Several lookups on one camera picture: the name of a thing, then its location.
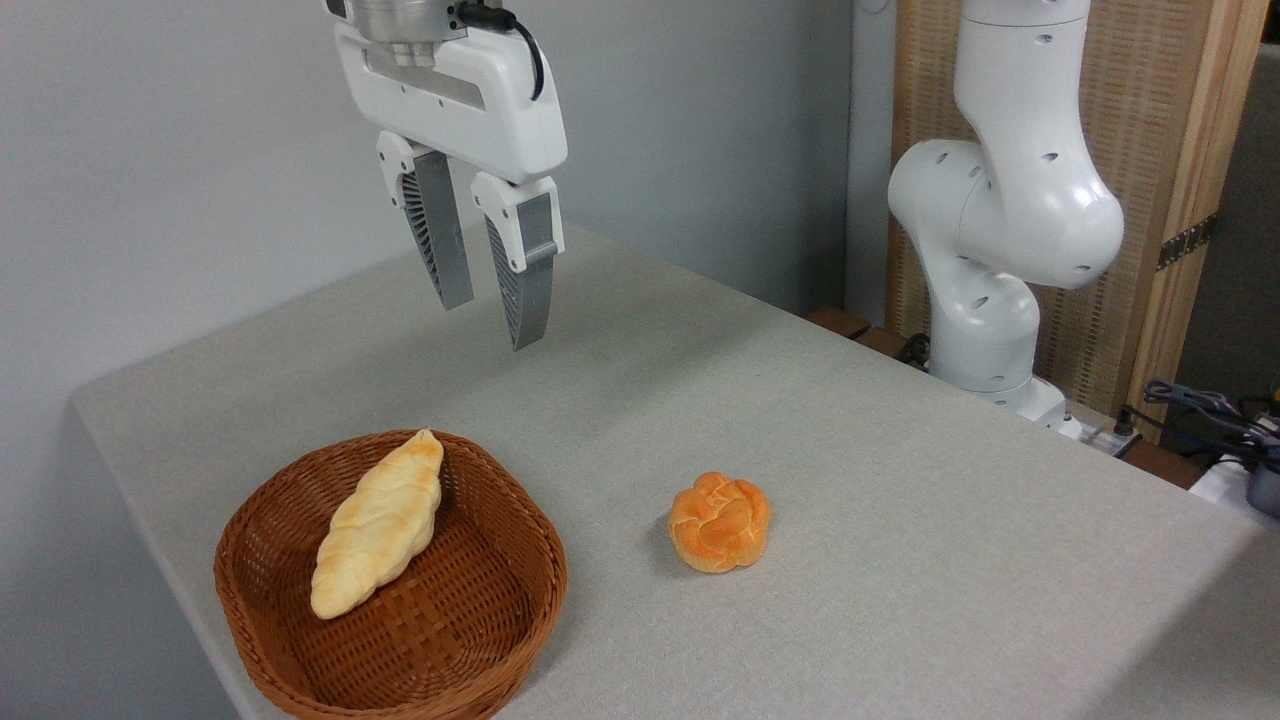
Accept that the dark grey panel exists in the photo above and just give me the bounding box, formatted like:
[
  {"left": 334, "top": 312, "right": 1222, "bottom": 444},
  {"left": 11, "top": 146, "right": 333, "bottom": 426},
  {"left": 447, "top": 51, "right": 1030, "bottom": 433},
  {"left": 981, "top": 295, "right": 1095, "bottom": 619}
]
[{"left": 1172, "top": 40, "right": 1280, "bottom": 411}]

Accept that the wooden woven folding screen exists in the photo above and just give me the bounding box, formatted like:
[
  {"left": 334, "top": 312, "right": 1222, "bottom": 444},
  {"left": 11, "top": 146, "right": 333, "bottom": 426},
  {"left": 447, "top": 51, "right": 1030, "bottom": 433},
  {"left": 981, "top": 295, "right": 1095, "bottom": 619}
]
[{"left": 885, "top": 0, "right": 1271, "bottom": 441}]

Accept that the grey tablecloth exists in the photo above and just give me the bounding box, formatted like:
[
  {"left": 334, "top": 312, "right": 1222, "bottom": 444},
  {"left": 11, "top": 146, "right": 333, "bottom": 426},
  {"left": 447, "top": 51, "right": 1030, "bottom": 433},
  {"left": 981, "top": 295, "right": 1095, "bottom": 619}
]
[{"left": 70, "top": 222, "right": 1280, "bottom": 720}]

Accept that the long pale bread loaf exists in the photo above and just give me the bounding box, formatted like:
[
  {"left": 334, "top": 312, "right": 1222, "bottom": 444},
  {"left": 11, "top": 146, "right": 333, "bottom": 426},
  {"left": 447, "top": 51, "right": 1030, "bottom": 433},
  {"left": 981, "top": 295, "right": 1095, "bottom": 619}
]
[{"left": 310, "top": 428, "right": 445, "bottom": 620}]

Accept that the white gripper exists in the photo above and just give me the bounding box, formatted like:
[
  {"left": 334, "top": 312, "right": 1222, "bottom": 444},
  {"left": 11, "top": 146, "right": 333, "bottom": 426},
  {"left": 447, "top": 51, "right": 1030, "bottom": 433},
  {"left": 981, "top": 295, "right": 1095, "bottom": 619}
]
[{"left": 334, "top": 20, "right": 569, "bottom": 352}]

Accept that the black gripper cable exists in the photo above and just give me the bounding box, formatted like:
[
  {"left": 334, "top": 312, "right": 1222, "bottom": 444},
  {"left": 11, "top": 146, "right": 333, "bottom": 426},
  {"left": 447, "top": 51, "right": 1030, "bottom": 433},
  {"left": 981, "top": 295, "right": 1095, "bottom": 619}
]
[{"left": 455, "top": 4, "right": 547, "bottom": 102}]

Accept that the round orange braided bread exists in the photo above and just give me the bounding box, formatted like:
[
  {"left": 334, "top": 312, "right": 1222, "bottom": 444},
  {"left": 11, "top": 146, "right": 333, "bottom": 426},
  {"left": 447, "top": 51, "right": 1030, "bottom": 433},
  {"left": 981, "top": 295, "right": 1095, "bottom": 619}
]
[{"left": 668, "top": 472, "right": 772, "bottom": 574}]

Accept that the brown woven wicker basket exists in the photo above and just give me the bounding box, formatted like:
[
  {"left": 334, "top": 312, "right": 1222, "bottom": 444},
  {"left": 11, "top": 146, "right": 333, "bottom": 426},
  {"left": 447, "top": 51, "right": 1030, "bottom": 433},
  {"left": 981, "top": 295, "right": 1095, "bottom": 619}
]
[{"left": 213, "top": 430, "right": 569, "bottom": 720}]

